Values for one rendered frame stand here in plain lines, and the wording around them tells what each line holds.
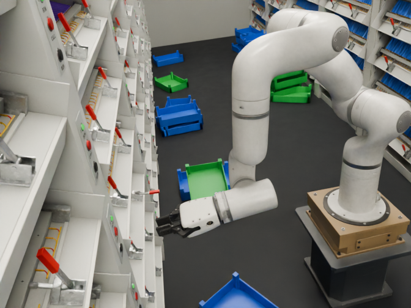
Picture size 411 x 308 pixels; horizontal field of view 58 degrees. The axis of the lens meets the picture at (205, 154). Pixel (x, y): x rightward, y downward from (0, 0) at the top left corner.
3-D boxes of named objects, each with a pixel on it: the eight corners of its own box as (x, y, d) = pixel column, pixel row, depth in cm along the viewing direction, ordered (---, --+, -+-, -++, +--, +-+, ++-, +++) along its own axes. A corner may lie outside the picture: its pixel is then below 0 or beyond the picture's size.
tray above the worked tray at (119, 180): (132, 140, 134) (138, 106, 128) (125, 271, 83) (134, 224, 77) (73, 132, 129) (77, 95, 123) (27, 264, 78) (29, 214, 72)
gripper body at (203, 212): (227, 230, 99) (187, 242, 100) (220, 206, 108) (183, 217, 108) (221, 210, 95) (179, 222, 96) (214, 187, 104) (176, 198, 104)
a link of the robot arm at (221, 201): (235, 228, 100) (224, 231, 100) (228, 207, 108) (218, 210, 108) (228, 205, 96) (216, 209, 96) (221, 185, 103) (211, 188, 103)
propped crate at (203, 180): (233, 213, 190) (233, 206, 184) (194, 220, 189) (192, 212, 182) (221, 166, 208) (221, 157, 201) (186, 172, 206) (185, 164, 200)
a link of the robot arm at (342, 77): (378, 140, 113) (337, 123, 125) (402, 107, 112) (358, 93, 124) (292, 44, 81) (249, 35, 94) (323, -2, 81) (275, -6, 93)
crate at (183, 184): (228, 172, 222) (227, 160, 218) (235, 192, 205) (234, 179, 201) (178, 179, 220) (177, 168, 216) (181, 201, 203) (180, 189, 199)
